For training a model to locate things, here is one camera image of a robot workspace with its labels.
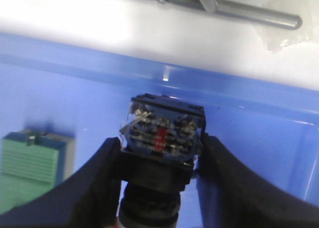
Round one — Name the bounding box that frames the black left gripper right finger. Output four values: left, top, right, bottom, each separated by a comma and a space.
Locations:
197, 133, 319, 228

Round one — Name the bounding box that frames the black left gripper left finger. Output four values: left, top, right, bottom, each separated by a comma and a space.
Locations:
0, 137, 121, 228

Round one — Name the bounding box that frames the red emergency stop button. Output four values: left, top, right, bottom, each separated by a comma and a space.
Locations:
116, 94, 206, 228

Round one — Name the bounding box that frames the blue plastic tray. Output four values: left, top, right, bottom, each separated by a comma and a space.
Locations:
0, 32, 319, 228

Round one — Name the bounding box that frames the green knife switch block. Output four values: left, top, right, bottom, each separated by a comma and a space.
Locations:
0, 129, 75, 213

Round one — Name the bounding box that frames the silver metal rack frame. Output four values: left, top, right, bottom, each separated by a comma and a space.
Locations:
156, 0, 298, 27

